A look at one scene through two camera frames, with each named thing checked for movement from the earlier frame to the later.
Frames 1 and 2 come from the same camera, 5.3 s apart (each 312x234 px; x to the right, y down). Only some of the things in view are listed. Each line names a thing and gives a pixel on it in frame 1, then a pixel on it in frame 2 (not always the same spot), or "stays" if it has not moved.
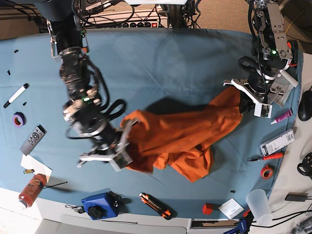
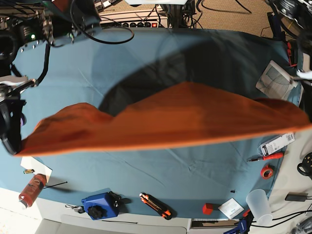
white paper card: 37,166 stays
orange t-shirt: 182,137 -> 179,114
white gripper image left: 119,158 -> 11,105
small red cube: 207,208 stays
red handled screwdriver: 276,156 stays
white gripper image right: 246,102 -> 306,75
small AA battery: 29,171 stays
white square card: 231,208 stays
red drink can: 31,193 stays
